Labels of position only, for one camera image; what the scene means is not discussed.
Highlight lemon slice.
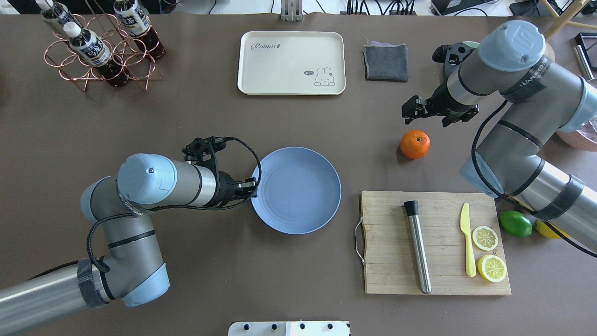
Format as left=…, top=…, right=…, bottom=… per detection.
left=471, top=226, right=499, bottom=251

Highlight metal ice scoop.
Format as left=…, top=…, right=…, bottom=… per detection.
left=573, top=45, right=596, bottom=84

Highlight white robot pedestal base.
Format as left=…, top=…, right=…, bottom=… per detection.
left=228, top=321, right=351, bottom=336

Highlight yellow plastic knife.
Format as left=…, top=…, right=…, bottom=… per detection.
left=460, top=202, right=476, bottom=277

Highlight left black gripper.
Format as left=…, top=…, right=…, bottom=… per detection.
left=215, top=171, right=258, bottom=207

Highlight cream rabbit tray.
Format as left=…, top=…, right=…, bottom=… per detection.
left=237, top=31, right=346, bottom=95

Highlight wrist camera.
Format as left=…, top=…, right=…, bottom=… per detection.
left=431, top=42, right=476, bottom=79
left=181, top=136, right=232, bottom=175

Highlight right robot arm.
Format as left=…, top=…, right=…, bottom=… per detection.
left=402, top=20, right=597, bottom=251

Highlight tea bottle top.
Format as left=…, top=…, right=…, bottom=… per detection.
left=36, top=0, right=81, bottom=36

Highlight tea bottle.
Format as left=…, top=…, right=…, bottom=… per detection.
left=63, top=21, right=129, bottom=87
left=36, top=0, right=81, bottom=36

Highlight green lime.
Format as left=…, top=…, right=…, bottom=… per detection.
left=499, top=210, right=533, bottom=238

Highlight copper wire bottle rack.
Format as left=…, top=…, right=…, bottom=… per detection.
left=43, top=0, right=162, bottom=91

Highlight wooden cutting board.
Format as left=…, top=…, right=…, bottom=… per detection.
left=360, top=191, right=511, bottom=296

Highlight wooden cup tree stand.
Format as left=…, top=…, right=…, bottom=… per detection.
left=540, top=0, right=597, bottom=61

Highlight pink bowl of ice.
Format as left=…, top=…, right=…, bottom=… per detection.
left=556, top=117, right=597, bottom=152

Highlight grey folded cloth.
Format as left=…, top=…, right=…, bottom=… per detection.
left=364, top=41, right=409, bottom=83

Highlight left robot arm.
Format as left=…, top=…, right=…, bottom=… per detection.
left=1, top=154, right=260, bottom=336

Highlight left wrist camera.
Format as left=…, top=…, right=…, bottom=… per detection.
left=181, top=136, right=232, bottom=175

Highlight blue plate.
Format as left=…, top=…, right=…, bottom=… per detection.
left=251, top=147, right=341, bottom=235

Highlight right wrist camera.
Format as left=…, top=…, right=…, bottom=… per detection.
left=431, top=42, right=476, bottom=79

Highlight green bowl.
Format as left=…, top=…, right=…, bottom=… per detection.
left=463, top=41, right=479, bottom=49

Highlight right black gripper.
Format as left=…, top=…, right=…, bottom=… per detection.
left=402, top=83, right=479, bottom=127

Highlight tea bottle side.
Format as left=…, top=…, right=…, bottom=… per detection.
left=113, top=0, right=166, bottom=60

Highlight orange fruit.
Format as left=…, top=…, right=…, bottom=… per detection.
left=399, top=130, right=430, bottom=160

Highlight lemon half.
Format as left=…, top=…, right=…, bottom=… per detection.
left=477, top=254, right=507, bottom=283

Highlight steel muddler black tip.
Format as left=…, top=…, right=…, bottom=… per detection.
left=403, top=200, right=432, bottom=295

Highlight tea bottle front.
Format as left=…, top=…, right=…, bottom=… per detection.
left=63, top=21, right=129, bottom=87

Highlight yellow lemon upper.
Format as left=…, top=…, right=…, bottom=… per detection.
left=535, top=219, right=561, bottom=239

